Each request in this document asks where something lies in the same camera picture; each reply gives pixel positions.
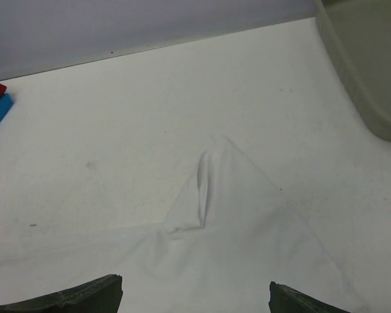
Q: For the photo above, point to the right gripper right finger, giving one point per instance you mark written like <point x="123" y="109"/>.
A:
<point x="284" y="299"/>

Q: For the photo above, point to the white t shirt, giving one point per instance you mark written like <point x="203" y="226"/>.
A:
<point x="229" y="235"/>

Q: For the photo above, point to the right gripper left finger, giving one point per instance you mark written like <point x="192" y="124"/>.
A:
<point x="103" y="294"/>

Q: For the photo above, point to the grey plastic tray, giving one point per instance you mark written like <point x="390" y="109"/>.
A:
<point x="357" y="38"/>

